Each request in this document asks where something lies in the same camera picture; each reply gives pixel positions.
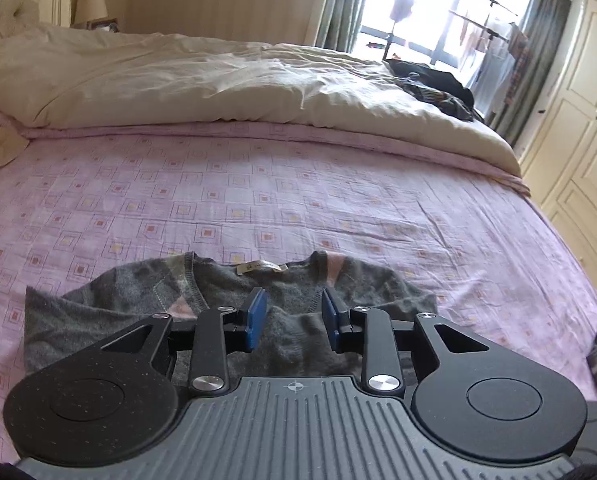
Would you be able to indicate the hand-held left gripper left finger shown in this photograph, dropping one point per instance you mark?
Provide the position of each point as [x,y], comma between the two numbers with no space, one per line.
[256,317]

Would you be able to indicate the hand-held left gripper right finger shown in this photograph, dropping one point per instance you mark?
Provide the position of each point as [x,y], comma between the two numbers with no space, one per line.
[331,322]

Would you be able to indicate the grey argyle knit sweater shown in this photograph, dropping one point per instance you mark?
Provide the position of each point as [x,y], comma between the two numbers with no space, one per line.
[103,300]

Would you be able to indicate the pile of dark clothes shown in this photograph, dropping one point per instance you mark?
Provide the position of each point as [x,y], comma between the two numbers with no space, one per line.
[436,87]

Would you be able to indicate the clothes drying rack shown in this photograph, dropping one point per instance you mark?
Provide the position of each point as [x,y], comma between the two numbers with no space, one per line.
[493,45]

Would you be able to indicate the pink patterned bed sheet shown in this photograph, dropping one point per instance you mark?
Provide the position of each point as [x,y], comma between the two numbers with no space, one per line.
[288,195]

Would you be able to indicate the cream duvet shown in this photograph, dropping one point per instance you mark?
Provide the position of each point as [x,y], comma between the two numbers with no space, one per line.
[178,80]

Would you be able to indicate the grey-green curtain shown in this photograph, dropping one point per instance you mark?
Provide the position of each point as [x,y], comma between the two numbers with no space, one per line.
[530,55]
[341,5]

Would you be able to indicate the cream wardrobe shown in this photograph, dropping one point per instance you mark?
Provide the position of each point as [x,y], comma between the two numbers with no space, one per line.
[580,125]

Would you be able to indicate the purple mannequin stand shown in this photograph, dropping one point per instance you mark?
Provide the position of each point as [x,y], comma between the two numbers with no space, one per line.
[401,10]

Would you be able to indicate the window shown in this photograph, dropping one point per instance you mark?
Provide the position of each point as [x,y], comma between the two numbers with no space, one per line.
[428,5]

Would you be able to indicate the bedside lamp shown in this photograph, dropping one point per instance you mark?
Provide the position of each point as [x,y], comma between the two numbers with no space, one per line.
[91,2]

